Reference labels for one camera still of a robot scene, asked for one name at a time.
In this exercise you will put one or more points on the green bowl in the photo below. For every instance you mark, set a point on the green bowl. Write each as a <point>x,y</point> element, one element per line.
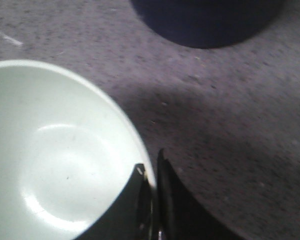
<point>67,150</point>

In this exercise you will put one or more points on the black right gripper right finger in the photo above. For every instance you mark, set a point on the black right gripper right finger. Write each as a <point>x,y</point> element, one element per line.
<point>182,216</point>

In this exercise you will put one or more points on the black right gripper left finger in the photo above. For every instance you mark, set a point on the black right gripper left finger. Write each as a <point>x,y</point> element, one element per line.
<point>130,216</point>

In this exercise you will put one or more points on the dark blue saucepan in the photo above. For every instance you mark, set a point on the dark blue saucepan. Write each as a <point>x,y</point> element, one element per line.
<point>207,24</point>

